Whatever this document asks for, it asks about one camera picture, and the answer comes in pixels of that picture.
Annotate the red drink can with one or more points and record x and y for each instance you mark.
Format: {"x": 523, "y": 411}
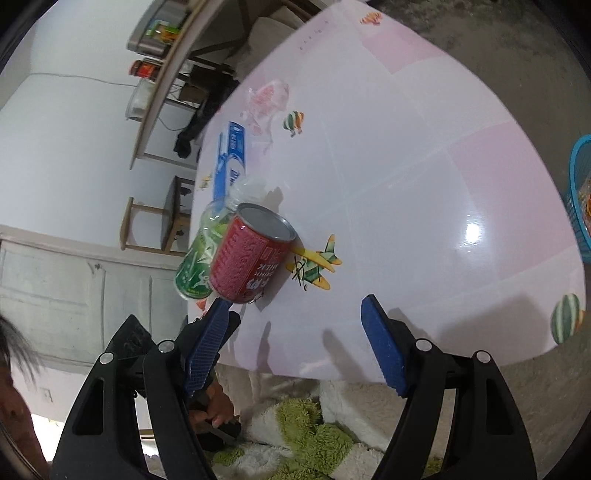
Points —
{"x": 240, "y": 267}

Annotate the clear plastic container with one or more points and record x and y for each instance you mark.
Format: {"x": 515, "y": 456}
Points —
{"x": 138, "y": 99}

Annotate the person's left hand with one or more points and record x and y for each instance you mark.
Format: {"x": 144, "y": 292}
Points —
{"x": 217, "y": 406}

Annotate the beige sack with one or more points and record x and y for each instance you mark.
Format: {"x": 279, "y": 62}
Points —
{"x": 272, "y": 32}

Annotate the clear plastic bag red print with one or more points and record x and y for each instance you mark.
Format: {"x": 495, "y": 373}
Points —
{"x": 270, "y": 97}

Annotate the pink printed tablecloth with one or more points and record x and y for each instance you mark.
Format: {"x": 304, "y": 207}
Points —
{"x": 415, "y": 184}

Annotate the red snack bag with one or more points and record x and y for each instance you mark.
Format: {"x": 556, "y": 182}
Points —
{"x": 586, "y": 203}

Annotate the wooden chair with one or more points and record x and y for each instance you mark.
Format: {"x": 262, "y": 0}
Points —
{"x": 171, "y": 217}

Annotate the black clothes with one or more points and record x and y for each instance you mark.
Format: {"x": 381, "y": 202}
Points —
{"x": 198, "y": 120}

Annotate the wooden shelf table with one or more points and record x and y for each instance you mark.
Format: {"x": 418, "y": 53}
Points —
{"x": 157, "y": 101}

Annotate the green label plastic bottle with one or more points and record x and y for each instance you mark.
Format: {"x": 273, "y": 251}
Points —
{"x": 196, "y": 267}

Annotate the red label jar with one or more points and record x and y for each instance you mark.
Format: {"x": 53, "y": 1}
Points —
{"x": 145, "y": 69}

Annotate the blue white carton box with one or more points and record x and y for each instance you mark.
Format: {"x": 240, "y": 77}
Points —
{"x": 231, "y": 157}

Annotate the person's head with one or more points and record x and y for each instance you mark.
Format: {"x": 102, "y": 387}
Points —
{"x": 14, "y": 392}

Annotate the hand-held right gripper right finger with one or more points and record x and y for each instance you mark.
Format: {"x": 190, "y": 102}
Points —
{"x": 383, "y": 341}

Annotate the blue plastic basket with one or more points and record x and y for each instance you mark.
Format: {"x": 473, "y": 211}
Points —
{"x": 579, "y": 184}

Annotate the white panelled door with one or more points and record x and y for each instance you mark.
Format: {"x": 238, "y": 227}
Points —
{"x": 69, "y": 295}

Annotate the green white fuzzy robe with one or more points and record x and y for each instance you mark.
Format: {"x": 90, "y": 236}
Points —
{"x": 300, "y": 429}

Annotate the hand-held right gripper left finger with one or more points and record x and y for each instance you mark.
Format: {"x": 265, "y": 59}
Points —
{"x": 210, "y": 341}

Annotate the grey rice cooker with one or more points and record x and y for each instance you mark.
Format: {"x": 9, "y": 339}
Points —
{"x": 152, "y": 27}

